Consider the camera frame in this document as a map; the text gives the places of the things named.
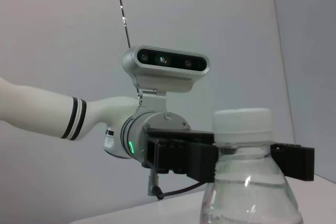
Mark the clear water bottle green label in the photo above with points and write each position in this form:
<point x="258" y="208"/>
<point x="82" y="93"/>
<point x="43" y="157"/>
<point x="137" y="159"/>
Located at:
<point x="249" y="176"/>

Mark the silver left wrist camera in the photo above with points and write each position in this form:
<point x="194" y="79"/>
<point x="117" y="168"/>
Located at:
<point x="170" y="62"/>

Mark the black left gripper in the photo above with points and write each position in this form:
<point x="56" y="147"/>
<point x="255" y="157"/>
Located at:
<point x="178" y="136"/>

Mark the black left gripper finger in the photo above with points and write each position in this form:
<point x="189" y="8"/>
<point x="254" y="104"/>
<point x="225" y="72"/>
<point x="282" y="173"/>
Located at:
<point x="299" y="163"/>

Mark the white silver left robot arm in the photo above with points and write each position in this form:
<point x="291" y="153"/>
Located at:
<point x="47" y="111"/>

